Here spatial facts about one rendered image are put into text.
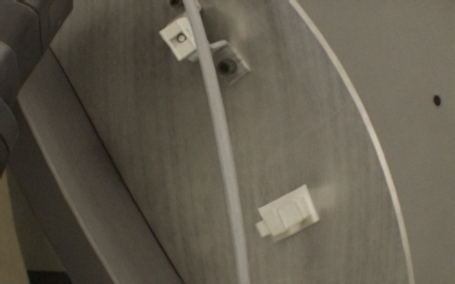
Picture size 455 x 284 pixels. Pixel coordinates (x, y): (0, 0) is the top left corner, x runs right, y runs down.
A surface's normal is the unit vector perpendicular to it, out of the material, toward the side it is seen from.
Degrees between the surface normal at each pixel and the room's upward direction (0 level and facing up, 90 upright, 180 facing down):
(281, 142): 90
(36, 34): 123
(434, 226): 90
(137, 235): 65
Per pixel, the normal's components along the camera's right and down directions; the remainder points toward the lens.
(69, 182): 0.72, -0.48
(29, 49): 0.85, 0.50
